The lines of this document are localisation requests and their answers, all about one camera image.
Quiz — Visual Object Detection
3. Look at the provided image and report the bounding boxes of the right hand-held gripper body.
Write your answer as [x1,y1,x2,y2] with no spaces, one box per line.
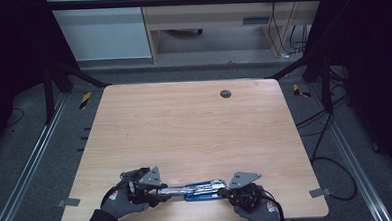
[226,170,266,213]

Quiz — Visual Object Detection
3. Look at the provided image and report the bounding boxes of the person's right hand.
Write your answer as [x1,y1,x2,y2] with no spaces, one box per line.
[233,198,285,221]

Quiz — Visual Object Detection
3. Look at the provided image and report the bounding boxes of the thin black floor cable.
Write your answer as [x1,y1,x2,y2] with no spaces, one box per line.
[6,107,27,128]

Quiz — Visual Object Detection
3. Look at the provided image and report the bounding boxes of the aluminium floor rail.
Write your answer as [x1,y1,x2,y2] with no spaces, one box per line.
[0,92,73,221]
[307,80,392,221]

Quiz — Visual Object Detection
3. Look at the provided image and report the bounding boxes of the black floor cables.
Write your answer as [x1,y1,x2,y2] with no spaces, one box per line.
[293,65,354,164]

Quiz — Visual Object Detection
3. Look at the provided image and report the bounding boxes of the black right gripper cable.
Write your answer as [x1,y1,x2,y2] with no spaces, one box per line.
[257,154,359,221]

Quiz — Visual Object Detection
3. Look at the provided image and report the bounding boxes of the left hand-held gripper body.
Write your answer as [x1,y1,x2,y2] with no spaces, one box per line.
[119,165,165,207]

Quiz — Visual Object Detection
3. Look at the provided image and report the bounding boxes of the dark curtain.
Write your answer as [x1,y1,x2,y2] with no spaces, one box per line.
[302,0,392,189]
[0,0,84,158]

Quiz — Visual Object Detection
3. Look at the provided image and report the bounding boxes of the yellow handled tool left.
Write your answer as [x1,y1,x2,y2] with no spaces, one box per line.
[78,91,93,111]

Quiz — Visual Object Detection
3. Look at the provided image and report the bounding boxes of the black frame crossbar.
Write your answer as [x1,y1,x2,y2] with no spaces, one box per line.
[45,0,327,13]

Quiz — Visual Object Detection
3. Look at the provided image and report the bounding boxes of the black frame strut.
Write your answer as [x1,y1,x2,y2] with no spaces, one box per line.
[268,53,334,116]
[42,58,113,125]

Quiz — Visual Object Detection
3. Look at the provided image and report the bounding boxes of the light wooden desk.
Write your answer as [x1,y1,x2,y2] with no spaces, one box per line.
[138,0,330,66]

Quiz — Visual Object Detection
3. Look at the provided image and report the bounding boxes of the yellow handled tool right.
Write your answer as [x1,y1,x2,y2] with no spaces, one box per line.
[292,82,313,99]

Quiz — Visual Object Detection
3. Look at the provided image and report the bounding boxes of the blue stapler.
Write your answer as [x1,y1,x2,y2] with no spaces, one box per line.
[156,178,230,204]

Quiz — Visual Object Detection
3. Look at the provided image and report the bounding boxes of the white cabinet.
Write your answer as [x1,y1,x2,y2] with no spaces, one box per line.
[45,0,153,64]

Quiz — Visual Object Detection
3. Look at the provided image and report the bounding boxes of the yellow handled tool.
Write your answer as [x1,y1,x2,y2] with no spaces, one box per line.
[292,82,313,99]
[78,91,93,111]

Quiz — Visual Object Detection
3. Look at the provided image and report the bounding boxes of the person's left hand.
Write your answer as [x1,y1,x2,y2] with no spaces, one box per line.
[100,187,150,221]

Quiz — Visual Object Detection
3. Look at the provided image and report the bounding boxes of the black hanging desk cables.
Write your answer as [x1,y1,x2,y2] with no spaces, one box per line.
[266,0,312,60]

